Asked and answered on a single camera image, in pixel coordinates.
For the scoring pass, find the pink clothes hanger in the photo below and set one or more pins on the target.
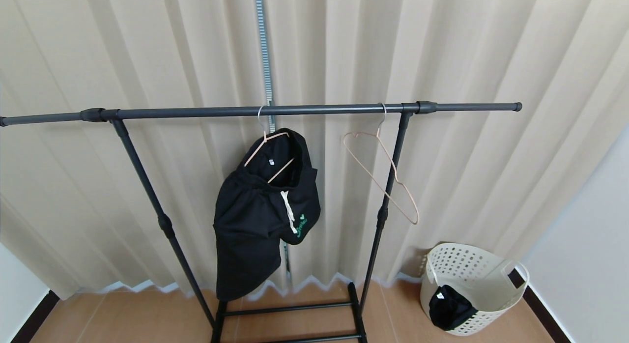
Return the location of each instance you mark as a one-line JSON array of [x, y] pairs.
[[378, 173], [255, 149]]

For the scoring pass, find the black shorts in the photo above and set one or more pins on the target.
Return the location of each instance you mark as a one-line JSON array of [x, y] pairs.
[[255, 225]]

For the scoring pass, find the black clothes rack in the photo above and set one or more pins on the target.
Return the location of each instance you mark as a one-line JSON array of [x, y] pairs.
[[196, 111]]

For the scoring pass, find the white laundry basket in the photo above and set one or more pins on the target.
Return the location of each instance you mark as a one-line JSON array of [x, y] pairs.
[[471, 269]]

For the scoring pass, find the black garment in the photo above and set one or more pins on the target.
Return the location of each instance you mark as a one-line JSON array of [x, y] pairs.
[[449, 308]]

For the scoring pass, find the beige curtain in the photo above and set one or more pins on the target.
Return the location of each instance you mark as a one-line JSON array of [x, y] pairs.
[[491, 48]]

